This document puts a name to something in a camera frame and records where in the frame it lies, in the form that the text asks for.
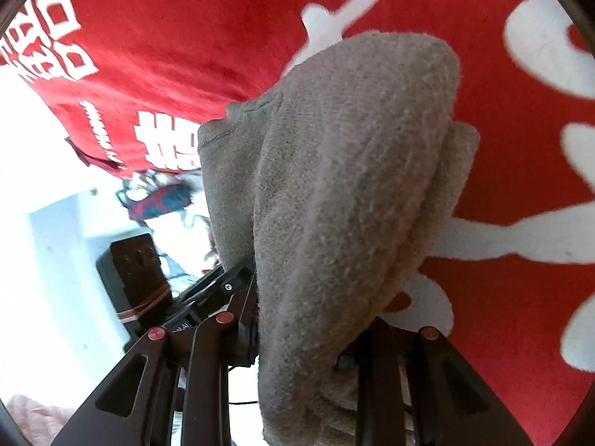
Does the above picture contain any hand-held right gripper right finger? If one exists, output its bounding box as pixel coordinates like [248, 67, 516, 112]
[337, 318, 533, 446]

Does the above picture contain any grey towel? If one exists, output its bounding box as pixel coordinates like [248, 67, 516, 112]
[197, 32, 481, 446]

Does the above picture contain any red printed blanket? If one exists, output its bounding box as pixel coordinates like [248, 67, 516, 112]
[0, 0, 595, 446]

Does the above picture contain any pink cloth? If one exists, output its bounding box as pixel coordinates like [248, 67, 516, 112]
[6, 394, 71, 446]

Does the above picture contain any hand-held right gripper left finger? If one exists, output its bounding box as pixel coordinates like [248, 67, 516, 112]
[51, 288, 259, 446]

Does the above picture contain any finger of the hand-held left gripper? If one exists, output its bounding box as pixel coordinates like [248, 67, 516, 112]
[174, 256, 257, 321]

